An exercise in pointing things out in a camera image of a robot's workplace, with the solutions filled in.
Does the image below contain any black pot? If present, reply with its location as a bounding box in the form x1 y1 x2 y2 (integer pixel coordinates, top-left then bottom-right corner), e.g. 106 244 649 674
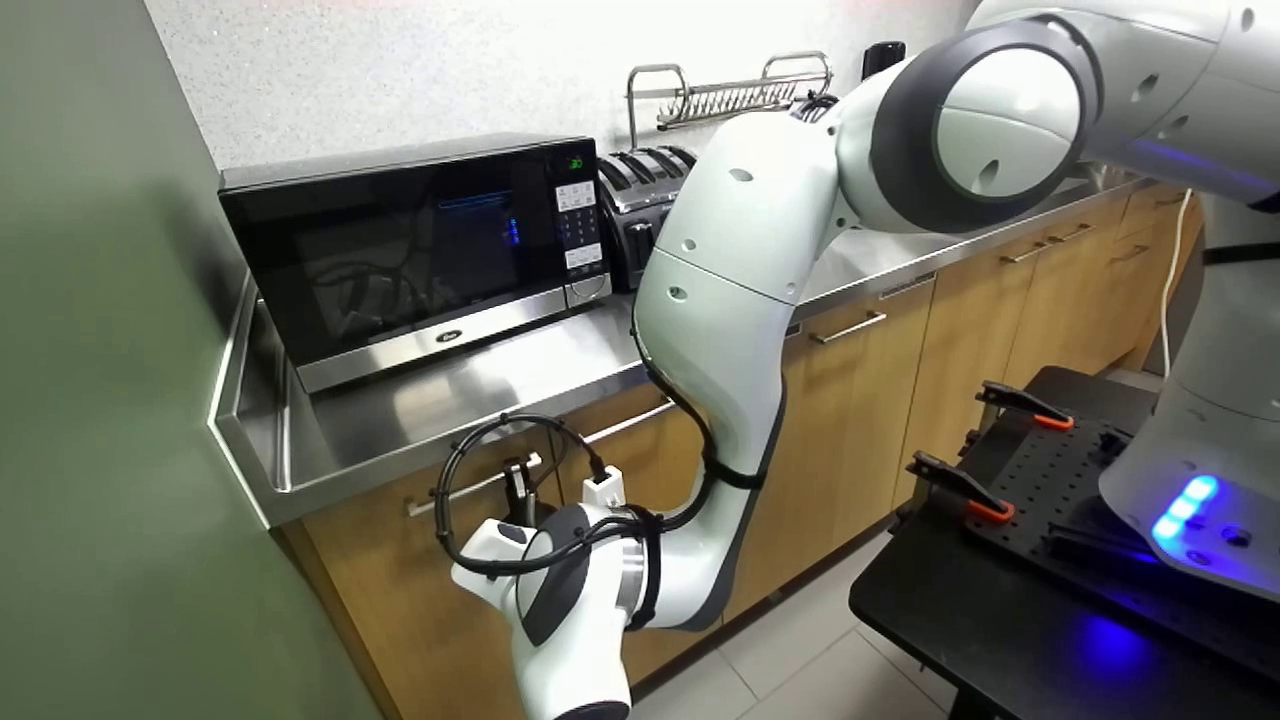
861 37 912 86

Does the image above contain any black microwave oven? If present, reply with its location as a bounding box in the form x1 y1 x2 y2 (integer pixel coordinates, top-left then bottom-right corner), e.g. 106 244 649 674
216 131 621 402

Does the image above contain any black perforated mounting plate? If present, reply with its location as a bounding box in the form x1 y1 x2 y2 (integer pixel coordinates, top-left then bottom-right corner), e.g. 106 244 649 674
951 397 1280 633

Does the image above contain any chrome four-slot toaster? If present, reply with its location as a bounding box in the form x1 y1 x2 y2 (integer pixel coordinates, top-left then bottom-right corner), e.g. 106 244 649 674
591 140 704 295

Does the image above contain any long steel cabinet handle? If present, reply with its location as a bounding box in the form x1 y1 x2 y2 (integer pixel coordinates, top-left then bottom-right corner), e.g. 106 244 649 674
402 397 680 523

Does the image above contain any black orange clamp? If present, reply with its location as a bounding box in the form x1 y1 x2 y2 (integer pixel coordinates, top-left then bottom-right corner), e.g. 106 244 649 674
902 452 1021 528
973 382 1080 440

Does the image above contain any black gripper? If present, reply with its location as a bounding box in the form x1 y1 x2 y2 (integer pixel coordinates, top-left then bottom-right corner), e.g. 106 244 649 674
490 447 591 577

